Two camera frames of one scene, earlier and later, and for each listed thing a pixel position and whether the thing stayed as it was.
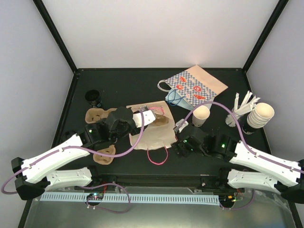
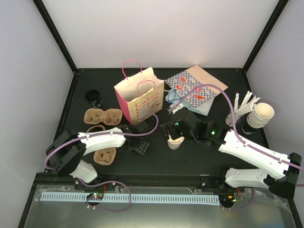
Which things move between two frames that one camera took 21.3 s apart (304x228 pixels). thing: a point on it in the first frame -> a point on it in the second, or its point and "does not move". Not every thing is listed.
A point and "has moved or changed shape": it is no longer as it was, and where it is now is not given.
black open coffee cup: [92, 96] does not move
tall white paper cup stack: [261, 115] does not move
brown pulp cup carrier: [93, 114] does not move
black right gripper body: [178, 147] -> [175, 134]
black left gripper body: [115, 137] -> [140, 149]
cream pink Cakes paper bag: [153, 126] has moved or changed shape
